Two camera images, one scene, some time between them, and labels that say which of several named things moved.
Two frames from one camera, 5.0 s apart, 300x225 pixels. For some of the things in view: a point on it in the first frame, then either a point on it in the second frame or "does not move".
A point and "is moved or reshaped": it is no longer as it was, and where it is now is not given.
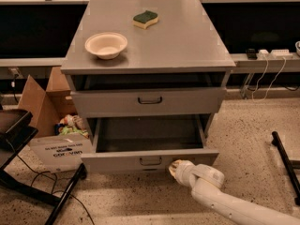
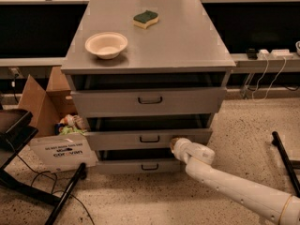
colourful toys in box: x=70 y=125 does not move
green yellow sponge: x=144 y=20 does not move
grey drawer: x=148 y=144 is moved or reshaped
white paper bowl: x=106 y=45 does not move
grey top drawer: x=168 y=102 does not move
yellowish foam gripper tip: x=182 y=170 to x=182 y=147
